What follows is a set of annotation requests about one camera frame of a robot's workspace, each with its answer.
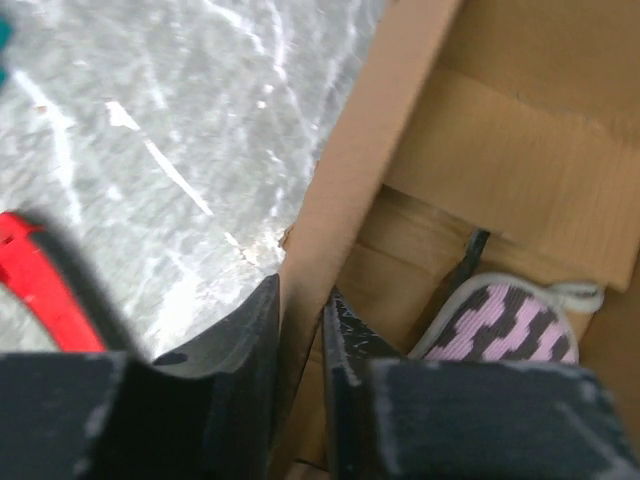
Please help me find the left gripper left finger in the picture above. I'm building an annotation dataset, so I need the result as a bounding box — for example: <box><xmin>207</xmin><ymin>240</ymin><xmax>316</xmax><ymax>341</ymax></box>
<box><xmin>1</xmin><ymin>275</ymin><xmax>280</xmax><ymax>479</ymax></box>

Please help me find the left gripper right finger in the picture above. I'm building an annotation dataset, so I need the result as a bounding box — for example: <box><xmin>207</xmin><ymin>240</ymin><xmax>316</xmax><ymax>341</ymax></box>
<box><xmin>322</xmin><ymin>291</ymin><xmax>639</xmax><ymax>479</ymax></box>

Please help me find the purple black striped sponge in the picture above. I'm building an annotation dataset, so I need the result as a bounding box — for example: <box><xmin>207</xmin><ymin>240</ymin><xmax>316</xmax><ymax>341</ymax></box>
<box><xmin>409</xmin><ymin>273</ymin><xmax>604</xmax><ymax>364</ymax></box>

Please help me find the red black utility knife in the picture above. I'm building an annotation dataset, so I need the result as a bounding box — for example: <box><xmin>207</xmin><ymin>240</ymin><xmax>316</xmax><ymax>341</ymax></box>
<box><xmin>1</xmin><ymin>211</ymin><xmax>135</xmax><ymax>352</ymax></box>

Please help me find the brown cardboard express box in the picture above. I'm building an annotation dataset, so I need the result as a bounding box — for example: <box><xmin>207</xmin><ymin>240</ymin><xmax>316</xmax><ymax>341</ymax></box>
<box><xmin>268</xmin><ymin>1</ymin><xmax>639</xmax><ymax>479</ymax></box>

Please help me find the teal plastic block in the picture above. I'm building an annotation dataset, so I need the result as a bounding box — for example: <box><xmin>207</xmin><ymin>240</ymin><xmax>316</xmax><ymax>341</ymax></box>
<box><xmin>0</xmin><ymin>14</ymin><xmax>14</xmax><ymax>86</ymax></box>

